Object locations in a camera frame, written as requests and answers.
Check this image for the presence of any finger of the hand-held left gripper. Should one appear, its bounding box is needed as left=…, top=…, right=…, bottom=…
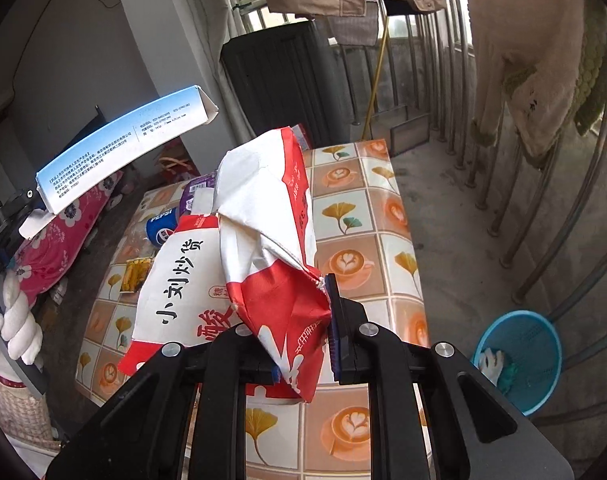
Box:
left=0, top=187, right=48, bottom=226

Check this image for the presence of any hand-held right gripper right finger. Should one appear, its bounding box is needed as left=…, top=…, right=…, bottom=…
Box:
left=325, top=274, right=577, bottom=480

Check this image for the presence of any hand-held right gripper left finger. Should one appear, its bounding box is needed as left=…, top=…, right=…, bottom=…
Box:
left=46, top=324, right=279, bottom=480

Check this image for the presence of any blue and white carton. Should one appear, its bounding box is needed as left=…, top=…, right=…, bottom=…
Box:
left=20, top=85, right=219, bottom=241

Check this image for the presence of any red and white paper bag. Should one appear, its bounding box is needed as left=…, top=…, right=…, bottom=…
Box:
left=117, top=127, right=334, bottom=406

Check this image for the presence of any blue plastic wastebasket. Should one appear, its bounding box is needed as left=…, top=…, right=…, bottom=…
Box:
left=471, top=310, right=563, bottom=417

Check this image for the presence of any person's left forearm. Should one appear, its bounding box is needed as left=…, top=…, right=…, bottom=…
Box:
left=0, top=357, right=59, bottom=448

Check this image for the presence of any person's left hand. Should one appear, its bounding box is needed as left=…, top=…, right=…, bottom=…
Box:
left=0, top=274, right=44, bottom=367

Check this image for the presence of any pink floral cloth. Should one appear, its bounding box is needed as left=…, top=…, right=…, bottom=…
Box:
left=10, top=170, right=125, bottom=307

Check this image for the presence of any black flat panel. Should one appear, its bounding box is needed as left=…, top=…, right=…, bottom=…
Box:
left=80, top=105, right=111, bottom=141

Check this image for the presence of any small yellow snack packet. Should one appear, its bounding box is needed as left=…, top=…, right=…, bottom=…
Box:
left=119, top=256, right=154, bottom=293

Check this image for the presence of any printed tablecloth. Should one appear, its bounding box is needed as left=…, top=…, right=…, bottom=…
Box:
left=76, top=137, right=431, bottom=480

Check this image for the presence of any red patterned bag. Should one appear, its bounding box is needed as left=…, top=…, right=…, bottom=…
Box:
left=156, top=142, right=200, bottom=186

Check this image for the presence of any purple packet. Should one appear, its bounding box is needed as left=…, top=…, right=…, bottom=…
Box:
left=180, top=172, right=220, bottom=216

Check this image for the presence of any metal railing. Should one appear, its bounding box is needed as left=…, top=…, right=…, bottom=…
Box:
left=378, top=0, right=607, bottom=426

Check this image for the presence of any white and pink carton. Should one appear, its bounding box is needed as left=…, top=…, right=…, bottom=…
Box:
left=290, top=122, right=318, bottom=152

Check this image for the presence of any metal dustpan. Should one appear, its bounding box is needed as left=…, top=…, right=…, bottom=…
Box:
left=371, top=105, right=431, bottom=157

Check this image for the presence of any black ribbed suitcase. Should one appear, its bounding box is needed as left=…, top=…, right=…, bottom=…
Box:
left=219, top=19, right=351, bottom=156

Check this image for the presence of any white curtain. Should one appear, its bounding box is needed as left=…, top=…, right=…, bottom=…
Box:
left=203, top=0, right=264, bottom=143

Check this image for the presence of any grey hanging cloth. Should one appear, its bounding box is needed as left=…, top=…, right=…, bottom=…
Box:
left=327, top=2, right=383, bottom=47

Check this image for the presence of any cream fleece garment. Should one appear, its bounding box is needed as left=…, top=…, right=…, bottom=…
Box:
left=461, top=0, right=607, bottom=168

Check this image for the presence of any green knit garment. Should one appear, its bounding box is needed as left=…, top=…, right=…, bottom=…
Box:
left=572, top=0, right=607, bottom=137

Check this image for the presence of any yellow broom handle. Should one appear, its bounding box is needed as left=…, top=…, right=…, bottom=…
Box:
left=362, top=2, right=390, bottom=141

